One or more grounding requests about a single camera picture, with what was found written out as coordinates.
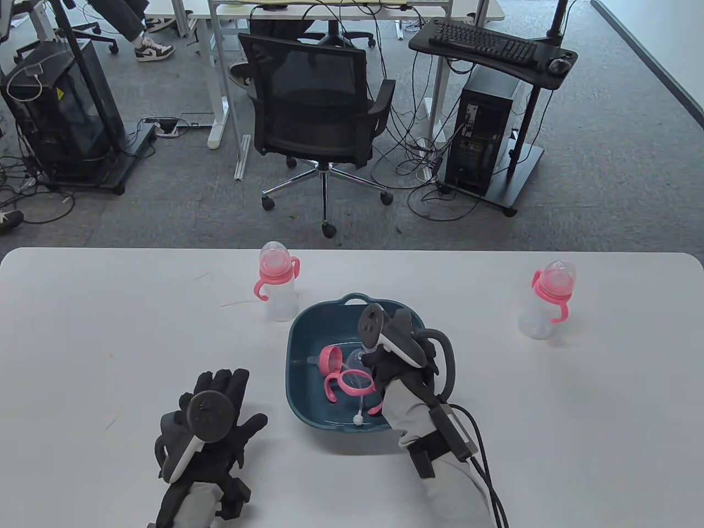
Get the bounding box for person's right hand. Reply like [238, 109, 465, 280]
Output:
[360, 348, 439, 397]

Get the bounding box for person's left hand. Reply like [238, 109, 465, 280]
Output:
[156, 368, 268, 485]

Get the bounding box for clear straw with white ball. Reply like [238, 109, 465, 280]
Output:
[352, 379, 368, 427]

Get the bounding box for pink bottle handle ring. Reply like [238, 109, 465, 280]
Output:
[323, 370, 383, 414]

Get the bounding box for clear pink baby bottle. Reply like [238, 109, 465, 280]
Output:
[518, 260, 578, 340]
[254, 241, 301, 322]

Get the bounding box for black forearm pack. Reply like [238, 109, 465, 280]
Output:
[433, 404, 478, 461]

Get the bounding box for black tracking controller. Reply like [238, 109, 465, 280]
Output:
[359, 304, 457, 399]
[154, 389, 238, 485]

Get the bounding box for teal plastic basin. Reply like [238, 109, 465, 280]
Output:
[287, 293, 436, 438]

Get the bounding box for white office desk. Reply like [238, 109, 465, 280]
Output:
[144, 0, 505, 181]

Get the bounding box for black rolling cart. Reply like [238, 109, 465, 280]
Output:
[33, 0, 157, 196]

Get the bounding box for black computer tower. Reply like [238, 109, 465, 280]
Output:
[444, 66, 523, 197]

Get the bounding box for black mesh office chair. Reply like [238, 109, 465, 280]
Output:
[238, 32, 397, 238]

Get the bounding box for black glass equipment case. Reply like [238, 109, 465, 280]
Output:
[0, 37, 124, 182]

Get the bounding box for black rolling keyboard stand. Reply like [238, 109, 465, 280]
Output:
[408, 0, 578, 217]

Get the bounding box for black keyboard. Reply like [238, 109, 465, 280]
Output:
[428, 21, 538, 69]

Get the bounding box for black chair base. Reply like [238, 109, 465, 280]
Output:
[71, 22, 119, 54]
[300, 19, 376, 49]

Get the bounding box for black cable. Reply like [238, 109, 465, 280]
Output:
[450, 404, 510, 528]

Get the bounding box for bundle of black cables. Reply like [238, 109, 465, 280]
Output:
[371, 82, 480, 222]
[0, 154, 76, 225]

